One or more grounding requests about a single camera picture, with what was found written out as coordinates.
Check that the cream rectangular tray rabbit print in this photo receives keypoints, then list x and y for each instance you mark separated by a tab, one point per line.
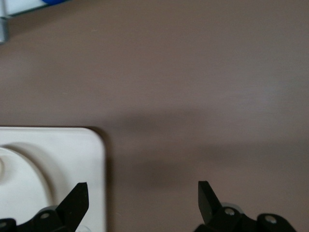
79	154

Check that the cream round plate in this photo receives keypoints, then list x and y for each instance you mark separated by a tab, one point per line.
24	178

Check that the blue round object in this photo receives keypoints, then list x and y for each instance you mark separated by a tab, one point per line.
53	1

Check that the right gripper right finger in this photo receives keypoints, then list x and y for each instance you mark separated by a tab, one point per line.
207	205

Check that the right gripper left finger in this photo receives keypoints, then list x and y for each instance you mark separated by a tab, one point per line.
72	205

